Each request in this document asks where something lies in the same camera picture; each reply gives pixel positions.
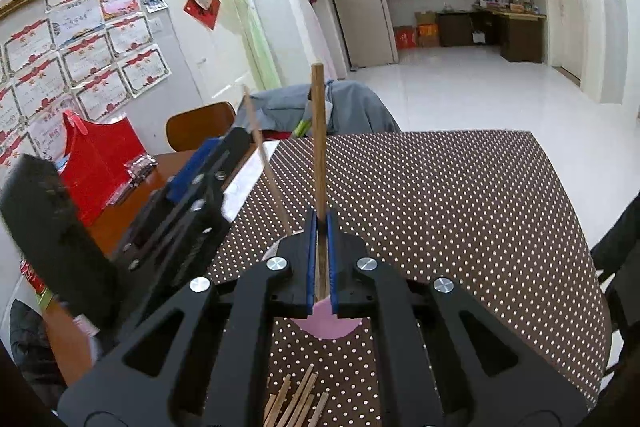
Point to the brown wooden chair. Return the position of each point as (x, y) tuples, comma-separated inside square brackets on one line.
[(188, 130)]

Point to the white refrigerator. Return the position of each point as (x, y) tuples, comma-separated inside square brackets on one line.
[(367, 32)]

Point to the red gift bag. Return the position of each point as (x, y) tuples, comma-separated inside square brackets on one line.
[(97, 156)]

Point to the wooden chopstick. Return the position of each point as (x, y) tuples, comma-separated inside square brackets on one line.
[(298, 411), (260, 147), (318, 410), (292, 398), (275, 402), (318, 110)]

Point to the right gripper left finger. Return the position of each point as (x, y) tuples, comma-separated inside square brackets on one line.
[(201, 359)]

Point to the clear plastic packet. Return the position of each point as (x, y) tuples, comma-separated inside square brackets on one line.
[(137, 171)]

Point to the dark jacket on chair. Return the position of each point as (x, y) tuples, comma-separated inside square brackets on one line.
[(617, 256)]

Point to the grey jacket on chair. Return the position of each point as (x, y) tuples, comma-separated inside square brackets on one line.
[(351, 108)]

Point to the dark wooden desk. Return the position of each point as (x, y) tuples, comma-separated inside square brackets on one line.
[(519, 36)]

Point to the red cardboard box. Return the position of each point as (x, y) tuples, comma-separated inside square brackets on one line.
[(405, 38)]

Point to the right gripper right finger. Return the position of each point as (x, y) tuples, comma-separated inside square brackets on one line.
[(442, 359)]

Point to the wooden chopstick on table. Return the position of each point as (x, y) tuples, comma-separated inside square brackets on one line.
[(275, 402), (292, 398), (298, 411), (318, 410)]

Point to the pink cylindrical cup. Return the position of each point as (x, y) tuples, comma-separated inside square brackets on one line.
[(327, 321)]

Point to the red diamond door decoration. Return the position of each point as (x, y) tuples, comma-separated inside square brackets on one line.
[(205, 11)]

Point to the brown polka dot tablecloth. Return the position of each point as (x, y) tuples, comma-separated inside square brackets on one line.
[(483, 208)]

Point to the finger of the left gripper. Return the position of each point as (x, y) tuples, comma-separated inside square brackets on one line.
[(219, 156), (168, 241)]

